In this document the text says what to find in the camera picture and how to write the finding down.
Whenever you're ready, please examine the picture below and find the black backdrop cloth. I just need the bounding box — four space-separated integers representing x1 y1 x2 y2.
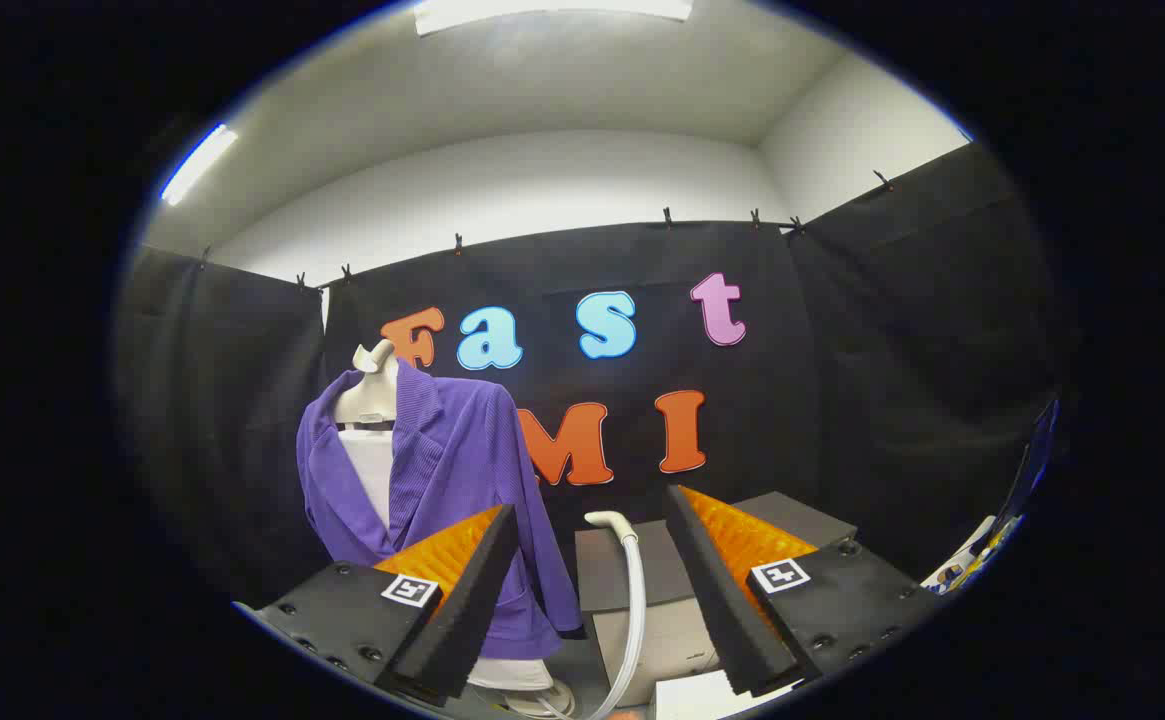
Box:
117 140 1078 606

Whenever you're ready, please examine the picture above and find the white tray of small tools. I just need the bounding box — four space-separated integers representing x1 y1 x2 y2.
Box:
920 515 1025 597

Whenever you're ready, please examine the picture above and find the white mannequin torso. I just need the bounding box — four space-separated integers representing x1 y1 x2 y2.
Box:
332 340 576 718

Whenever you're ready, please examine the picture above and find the narrow ceiling light strip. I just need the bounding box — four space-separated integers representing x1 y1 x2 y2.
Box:
160 123 240 207

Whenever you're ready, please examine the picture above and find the purple corduroy jacket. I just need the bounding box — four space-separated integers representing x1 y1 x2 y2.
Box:
296 358 584 661

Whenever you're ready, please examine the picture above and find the cream garment steamer head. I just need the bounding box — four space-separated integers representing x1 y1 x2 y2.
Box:
584 510 647 651

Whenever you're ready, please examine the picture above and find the translucent steamer hose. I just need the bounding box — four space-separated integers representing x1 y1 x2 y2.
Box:
542 640 644 720

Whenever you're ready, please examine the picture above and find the long ceiling light panel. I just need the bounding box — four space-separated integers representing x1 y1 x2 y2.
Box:
414 0 694 37

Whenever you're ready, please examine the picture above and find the white box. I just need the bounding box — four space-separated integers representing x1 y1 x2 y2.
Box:
654 670 795 720

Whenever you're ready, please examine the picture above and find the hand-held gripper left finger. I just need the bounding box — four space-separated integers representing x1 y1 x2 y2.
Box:
257 504 521 703

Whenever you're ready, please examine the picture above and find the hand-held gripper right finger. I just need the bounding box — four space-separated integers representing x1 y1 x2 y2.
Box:
665 485 945 696

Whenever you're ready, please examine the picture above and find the grey filing cabinet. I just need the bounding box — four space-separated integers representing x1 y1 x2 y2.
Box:
574 490 859 707

